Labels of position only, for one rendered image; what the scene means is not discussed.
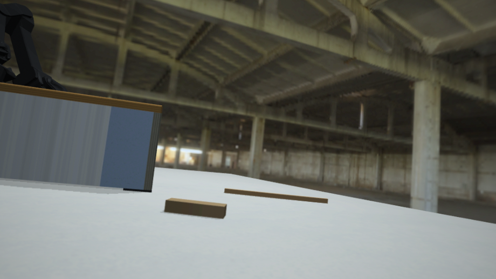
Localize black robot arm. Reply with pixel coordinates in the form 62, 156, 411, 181
0, 3, 67, 92

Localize brown rectangular block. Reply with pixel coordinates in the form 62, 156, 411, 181
164, 198, 227, 219

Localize brown flat bar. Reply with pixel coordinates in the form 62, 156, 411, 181
224, 188, 328, 203

